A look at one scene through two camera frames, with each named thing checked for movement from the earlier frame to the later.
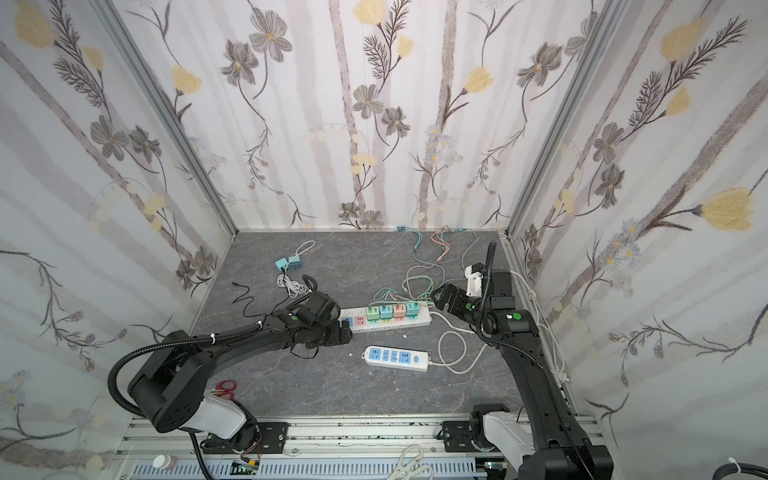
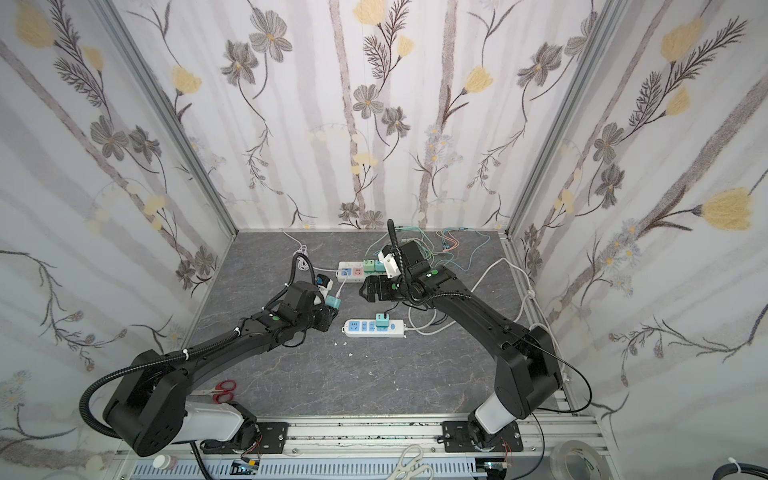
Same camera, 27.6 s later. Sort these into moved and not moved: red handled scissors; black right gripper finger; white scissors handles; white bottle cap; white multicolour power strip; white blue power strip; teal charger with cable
Moved: black right gripper finger; white blue power strip; teal charger with cable; white multicolour power strip
Not moved: red handled scissors; white bottle cap; white scissors handles
